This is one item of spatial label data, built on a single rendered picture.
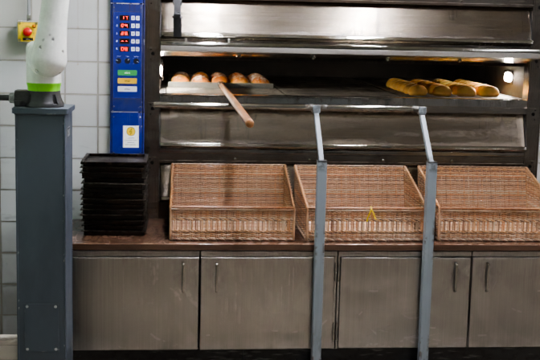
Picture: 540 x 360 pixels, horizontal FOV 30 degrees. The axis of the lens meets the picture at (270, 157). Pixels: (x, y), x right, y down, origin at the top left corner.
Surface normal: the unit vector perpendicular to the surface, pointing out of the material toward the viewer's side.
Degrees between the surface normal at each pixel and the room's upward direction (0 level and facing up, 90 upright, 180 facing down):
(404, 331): 85
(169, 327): 90
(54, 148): 90
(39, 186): 90
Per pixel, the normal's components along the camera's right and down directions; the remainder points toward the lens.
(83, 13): 0.10, 0.14
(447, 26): 0.10, -0.21
